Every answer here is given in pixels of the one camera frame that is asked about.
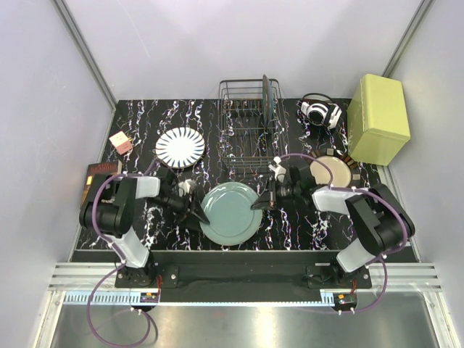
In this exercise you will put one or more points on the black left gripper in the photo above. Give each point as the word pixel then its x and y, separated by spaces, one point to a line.
pixel 191 204

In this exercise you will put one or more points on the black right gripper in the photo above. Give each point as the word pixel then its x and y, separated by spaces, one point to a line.
pixel 262 202

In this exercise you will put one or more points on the light teal plate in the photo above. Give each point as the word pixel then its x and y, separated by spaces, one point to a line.
pixel 228 209

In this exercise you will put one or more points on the white blue striped plate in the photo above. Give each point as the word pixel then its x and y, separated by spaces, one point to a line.
pixel 181 147

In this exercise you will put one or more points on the dark blue glazed plate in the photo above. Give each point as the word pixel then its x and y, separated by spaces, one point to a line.
pixel 267 100

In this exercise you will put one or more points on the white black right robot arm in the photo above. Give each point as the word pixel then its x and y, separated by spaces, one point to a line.
pixel 381 224

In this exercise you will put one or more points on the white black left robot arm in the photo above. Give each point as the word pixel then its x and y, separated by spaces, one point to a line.
pixel 109 208

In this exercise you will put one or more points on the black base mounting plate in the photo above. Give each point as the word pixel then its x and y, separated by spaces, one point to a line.
pixel 245 276

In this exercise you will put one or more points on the brown cream checkered plate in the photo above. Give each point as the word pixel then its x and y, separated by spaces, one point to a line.
pixel 345 170

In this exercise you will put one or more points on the dark cover book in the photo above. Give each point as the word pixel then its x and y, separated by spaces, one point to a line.
pixel 98 170

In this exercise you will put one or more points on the pink cube socket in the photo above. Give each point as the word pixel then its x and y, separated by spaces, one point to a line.
pixel 121 142

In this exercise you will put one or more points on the black white headphones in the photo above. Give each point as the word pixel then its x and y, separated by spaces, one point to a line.
pixel 320 110

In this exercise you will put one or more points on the yellow green box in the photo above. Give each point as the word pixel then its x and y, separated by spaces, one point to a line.
pixel 377 122

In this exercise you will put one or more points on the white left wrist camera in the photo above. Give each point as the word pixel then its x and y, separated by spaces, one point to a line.
pixel 186 187

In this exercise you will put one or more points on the dark wire dish rack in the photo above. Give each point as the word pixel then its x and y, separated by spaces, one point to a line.
pixel 245 143

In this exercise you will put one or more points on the aluminium rail frame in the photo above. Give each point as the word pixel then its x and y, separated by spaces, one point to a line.
pixel 248 306

